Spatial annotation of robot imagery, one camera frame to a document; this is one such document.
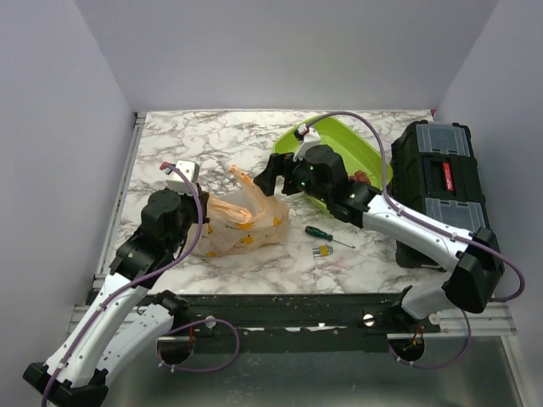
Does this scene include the black plastic toolbox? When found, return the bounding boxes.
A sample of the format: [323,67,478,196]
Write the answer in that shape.
[390,120,495,269]

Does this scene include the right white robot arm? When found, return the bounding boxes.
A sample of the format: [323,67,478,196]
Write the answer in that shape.
[254,145,504,332]

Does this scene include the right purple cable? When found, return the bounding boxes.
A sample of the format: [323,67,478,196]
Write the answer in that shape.
[296,111,526,369]

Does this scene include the purple cable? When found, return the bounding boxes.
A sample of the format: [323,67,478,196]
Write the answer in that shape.
[41,163,241,407]
[296,111,526,369]

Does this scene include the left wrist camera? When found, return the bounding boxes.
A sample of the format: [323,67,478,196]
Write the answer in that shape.
[160,160,200,195]

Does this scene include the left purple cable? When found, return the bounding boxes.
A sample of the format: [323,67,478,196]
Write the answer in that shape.
[41,163,241,407]

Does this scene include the green plastic tray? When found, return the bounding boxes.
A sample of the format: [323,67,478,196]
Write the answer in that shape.
[271,117,383,215]

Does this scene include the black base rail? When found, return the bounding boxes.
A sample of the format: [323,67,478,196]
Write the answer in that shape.
[163,293,439,354]

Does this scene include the red fake grapes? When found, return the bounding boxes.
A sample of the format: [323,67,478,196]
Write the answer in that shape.
[349,170,371,185]

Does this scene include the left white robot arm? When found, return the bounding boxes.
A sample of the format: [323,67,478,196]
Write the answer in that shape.
[23,185,210,406]

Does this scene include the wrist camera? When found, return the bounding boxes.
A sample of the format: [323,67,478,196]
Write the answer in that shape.
[293,124,322,161]
[160,160,200,195]

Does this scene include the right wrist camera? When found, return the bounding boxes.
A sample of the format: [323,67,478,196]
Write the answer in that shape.
[293,124,322,161]

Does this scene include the hex key set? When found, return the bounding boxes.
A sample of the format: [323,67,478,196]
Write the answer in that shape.
[311,244,333,258]

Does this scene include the green handled screwdriver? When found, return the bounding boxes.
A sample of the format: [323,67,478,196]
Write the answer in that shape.
[305,226,355,248]

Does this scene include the translucent orange plastic bag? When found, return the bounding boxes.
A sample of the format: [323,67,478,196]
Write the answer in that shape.
[193,165,289,258]

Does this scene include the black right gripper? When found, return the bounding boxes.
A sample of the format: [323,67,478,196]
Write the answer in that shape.
[254,153,331,204]

